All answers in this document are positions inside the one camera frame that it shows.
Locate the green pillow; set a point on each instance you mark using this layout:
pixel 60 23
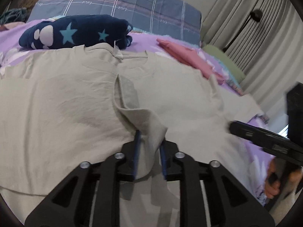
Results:
pixel 231 66

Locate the blue plaid pillow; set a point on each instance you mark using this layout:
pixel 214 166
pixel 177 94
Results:
pixel 174 18

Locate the black floor lamp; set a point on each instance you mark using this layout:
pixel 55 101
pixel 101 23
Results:
pixel 255 15

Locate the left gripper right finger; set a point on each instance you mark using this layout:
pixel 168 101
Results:
pixel 209 192

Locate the purple floral bedsheet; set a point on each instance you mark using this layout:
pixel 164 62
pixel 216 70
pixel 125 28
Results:
pixel 255 165

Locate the navy star-patterned garment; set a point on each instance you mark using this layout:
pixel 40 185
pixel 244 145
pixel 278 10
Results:
pixel 76 30

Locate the beige t-shirt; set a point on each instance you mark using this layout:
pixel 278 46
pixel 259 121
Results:
pixel 62 107

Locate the teal dark blanket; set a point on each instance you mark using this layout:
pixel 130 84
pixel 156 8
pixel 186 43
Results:
pixel 13 15

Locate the folded pink garment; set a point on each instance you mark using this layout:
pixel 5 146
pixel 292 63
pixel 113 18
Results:
pixel 189 57

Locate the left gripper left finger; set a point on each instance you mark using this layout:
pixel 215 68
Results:
pixel 89 195

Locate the beige curtain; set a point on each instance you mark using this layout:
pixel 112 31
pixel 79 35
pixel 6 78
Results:
pixel 269 53

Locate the person's right hand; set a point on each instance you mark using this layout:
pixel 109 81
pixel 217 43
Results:
pixel 272 189

